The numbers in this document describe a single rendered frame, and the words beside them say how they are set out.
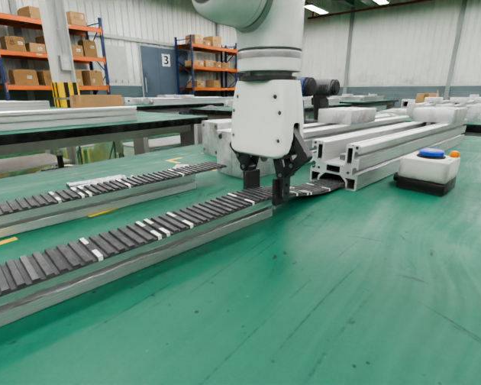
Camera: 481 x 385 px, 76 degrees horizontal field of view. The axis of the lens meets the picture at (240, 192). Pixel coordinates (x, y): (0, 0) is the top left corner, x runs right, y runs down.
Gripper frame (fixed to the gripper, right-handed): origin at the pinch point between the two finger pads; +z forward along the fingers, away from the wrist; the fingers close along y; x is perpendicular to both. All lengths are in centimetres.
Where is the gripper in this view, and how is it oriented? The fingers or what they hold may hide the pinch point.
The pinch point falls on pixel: (265, 187)
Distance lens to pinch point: 46.2
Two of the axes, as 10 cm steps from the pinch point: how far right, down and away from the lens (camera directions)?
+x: 7.2, -2.2, 6.6
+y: 7.0, 2.2, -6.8
